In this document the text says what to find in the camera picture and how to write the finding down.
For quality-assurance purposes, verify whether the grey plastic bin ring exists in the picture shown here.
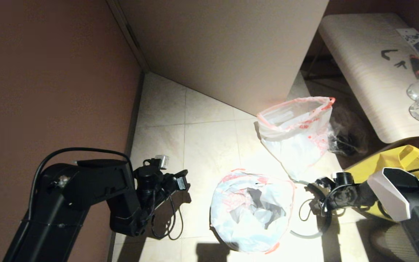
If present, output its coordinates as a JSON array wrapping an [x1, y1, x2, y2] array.
[[290, 180, 332, 239]]

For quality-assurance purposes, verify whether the black braided cable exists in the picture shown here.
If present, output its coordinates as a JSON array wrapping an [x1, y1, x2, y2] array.
[[151, 193, 184, 241]]

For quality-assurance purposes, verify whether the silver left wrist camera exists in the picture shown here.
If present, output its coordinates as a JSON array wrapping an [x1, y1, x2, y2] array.
[[143, 155, 169, 170]]

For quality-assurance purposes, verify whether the light wood grain table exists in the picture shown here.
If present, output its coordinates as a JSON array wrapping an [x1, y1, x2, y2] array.
[[303, 14, 419, 144]]

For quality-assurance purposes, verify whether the yellow fabric tote bag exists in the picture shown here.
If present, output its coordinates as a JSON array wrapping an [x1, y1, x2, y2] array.
[[348, 145, 419, 221]]

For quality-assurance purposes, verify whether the black cylindrical wrist camera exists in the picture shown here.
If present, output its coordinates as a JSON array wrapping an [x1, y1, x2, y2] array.
[[335, 172, 354, 186]]

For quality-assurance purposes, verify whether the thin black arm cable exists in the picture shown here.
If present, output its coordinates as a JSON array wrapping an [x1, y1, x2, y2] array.
[[28, 147, 133, 222]]

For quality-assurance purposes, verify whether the printed paper leaflet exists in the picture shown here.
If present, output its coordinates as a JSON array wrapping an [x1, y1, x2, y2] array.
[[396, 28, 419, 58]]

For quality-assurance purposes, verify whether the black cylindrical wrist motor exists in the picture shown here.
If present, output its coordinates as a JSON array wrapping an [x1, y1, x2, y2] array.
[[134, 167, 164, 195]]

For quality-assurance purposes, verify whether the beige door panel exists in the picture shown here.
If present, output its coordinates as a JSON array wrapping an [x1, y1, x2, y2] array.
[[117, 0, 329, 116]]

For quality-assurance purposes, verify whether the clear bag with black contents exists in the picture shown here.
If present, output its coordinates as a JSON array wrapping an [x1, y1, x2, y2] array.
[[329, 107, 368, 156]]

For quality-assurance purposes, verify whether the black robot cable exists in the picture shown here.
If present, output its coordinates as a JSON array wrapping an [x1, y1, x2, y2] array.
[[299, 167, 419, 222]]

